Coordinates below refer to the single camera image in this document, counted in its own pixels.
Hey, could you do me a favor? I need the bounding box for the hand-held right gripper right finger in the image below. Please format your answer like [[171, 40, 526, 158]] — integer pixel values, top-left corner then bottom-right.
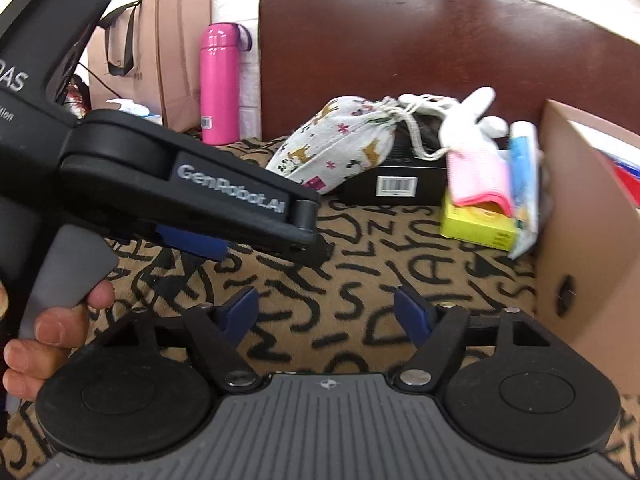
[[394, 285, 552, 390]]

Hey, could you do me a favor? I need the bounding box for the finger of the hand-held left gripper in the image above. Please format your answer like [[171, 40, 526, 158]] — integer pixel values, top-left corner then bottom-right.
[[59, 108, 322, 264]]

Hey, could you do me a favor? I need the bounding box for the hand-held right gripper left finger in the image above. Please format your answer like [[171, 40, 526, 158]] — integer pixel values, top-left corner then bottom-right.
[[100, 286, 261, 394]]

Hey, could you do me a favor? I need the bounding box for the brown cardboard box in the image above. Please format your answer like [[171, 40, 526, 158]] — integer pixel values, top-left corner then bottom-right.
[[535, 99, 640, 372]]

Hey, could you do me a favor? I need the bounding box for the person's left hand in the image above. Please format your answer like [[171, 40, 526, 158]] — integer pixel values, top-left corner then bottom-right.
[[0, 279, 116, 402]]

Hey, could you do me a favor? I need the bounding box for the tan letter-printed cloth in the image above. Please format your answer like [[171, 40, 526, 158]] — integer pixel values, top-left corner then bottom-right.
[[0, 135, 640, 480]]

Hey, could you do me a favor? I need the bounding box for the yellow-green small box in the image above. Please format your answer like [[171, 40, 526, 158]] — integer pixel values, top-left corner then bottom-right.
[[439, 195, 519, 253]]

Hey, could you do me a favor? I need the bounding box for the pink insulated bottle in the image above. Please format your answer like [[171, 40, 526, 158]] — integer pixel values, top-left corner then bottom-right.
[[200, 22, 253, 146]]

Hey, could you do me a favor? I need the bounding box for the blue tissue pack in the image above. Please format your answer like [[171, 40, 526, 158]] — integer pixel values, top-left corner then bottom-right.
[[105, 99, 164, 127]]

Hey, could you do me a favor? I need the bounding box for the black cardboard box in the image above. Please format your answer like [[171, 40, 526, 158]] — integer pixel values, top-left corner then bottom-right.
[[337, 132, 451, 207]]

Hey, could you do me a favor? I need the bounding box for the brown paper shopping bag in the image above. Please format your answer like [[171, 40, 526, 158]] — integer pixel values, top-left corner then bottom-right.
[[87, 0, 213, 133]]

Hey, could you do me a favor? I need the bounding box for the white and pink glove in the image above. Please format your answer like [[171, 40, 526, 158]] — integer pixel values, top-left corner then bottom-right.
[[439, 86, 514, 218]]

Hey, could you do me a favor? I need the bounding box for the blue and white tube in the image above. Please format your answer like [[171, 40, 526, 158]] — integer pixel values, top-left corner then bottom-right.
[[507, 121, 544, 260]]

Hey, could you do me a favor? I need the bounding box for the dark cloth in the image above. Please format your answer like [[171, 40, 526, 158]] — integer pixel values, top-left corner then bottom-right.
[[397, 110, 447, 150]]

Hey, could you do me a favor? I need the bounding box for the brown wooden headboard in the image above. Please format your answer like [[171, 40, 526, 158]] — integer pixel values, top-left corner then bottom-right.
[[258, 0, 640, 161]]

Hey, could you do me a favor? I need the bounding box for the red box in carton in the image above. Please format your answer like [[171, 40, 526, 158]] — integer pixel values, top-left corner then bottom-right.
[[611, 156, 640, 207]]

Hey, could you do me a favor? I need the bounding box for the animal-print drawstring bag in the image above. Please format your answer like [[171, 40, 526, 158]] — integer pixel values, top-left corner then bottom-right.
[[265, 93, 458, 196]]

